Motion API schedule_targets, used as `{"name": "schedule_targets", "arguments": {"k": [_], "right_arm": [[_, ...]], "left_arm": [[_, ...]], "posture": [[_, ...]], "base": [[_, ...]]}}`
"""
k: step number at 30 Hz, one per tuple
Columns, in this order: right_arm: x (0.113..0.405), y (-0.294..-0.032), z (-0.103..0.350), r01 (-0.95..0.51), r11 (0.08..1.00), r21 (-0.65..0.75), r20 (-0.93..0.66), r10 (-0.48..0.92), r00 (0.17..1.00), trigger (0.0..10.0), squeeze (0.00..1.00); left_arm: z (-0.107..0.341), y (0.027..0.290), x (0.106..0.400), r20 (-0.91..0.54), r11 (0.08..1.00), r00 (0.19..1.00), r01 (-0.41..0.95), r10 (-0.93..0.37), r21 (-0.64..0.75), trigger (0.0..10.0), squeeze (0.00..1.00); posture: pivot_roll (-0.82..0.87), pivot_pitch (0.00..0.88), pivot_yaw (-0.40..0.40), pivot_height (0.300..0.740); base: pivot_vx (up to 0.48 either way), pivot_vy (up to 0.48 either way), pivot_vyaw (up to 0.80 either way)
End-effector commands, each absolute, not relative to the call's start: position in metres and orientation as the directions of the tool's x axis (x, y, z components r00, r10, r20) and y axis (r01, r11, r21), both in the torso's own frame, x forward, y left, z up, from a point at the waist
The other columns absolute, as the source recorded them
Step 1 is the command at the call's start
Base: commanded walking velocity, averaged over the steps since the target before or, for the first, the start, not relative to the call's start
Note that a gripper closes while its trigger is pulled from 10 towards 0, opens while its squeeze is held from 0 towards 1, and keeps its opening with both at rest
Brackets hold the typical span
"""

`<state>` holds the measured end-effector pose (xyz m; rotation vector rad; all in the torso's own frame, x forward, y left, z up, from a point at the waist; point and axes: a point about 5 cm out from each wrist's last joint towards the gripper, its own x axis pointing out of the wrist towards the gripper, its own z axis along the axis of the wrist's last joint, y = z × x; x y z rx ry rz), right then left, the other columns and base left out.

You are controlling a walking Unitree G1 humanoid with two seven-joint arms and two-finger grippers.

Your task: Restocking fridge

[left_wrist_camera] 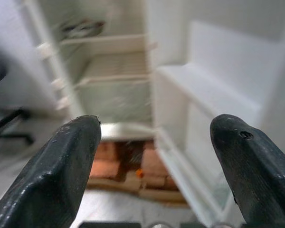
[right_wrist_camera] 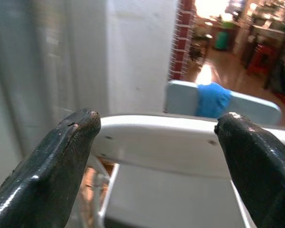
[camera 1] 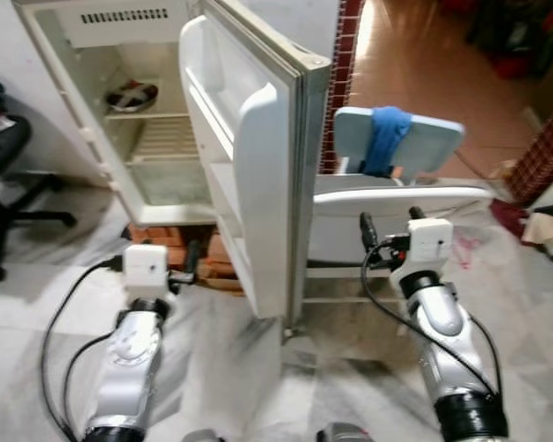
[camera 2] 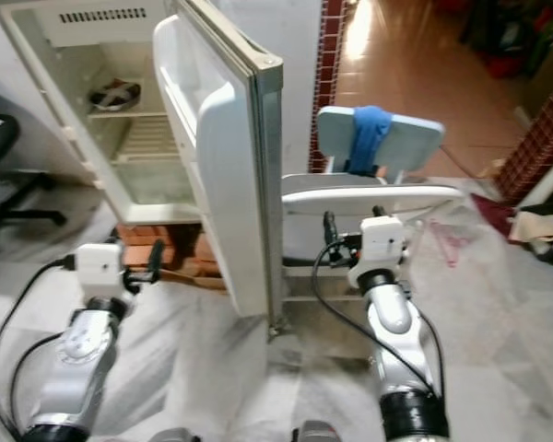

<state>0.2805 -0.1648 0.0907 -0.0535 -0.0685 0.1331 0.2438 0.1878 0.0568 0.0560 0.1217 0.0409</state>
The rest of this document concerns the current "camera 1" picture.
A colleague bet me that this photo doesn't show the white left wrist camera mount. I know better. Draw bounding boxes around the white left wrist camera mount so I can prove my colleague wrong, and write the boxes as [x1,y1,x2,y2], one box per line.
[123,244,170,301]

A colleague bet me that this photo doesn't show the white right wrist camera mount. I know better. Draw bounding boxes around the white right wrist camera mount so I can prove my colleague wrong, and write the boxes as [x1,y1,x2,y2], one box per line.
[392,218,454,287]

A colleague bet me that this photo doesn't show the white fridge door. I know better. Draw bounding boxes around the white fridge door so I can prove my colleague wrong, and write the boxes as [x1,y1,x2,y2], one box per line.
[178,0,334,325]

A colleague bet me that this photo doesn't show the red bricks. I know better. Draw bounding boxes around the red bricks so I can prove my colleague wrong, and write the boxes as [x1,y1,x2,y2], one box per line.
[127,221,250,296]

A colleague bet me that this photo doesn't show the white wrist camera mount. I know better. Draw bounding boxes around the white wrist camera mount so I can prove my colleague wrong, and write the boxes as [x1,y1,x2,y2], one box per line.
[123,244,170,301]
[392,218,454,287]

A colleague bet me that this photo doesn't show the patterned bowl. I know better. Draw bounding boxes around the patterned bowl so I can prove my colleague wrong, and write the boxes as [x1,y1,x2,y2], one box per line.
[106,80,159,113]

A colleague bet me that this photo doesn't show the beige cloth heap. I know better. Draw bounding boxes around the beige cloth heap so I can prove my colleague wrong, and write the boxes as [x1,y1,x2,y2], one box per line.
[521,207,553,251]

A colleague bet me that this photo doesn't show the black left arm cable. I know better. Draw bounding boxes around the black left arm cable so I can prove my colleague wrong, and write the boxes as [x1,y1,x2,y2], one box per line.
[41,258,126,439]

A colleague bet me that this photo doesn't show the blue cloth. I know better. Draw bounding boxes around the blue cloth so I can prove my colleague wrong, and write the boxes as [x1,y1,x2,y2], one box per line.
[361,106,414,179]

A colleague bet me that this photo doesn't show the white fridge cabinet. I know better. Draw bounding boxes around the white fridge cabinet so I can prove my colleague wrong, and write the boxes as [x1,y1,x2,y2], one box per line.
[12,0,224,227]

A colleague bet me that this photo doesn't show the light blue plastic chair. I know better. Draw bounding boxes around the light blue plastic chair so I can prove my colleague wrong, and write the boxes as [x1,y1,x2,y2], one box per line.
[304,106,496,305]

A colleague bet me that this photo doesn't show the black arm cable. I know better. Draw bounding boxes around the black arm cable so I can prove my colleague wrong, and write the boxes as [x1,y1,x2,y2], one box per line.
[361,247,504,399]
[41,258,126,439]

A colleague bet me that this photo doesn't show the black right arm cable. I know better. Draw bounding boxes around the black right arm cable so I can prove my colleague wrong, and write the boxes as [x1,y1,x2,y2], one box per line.
[361,247,504,399]

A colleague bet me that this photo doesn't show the black office chair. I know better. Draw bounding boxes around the black office chair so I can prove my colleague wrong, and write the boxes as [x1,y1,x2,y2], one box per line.
[0,74,77,284]

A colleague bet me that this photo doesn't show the dark red clutter heap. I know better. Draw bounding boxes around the dark red clutter heap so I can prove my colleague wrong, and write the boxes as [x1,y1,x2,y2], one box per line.
[461,0,553,80]

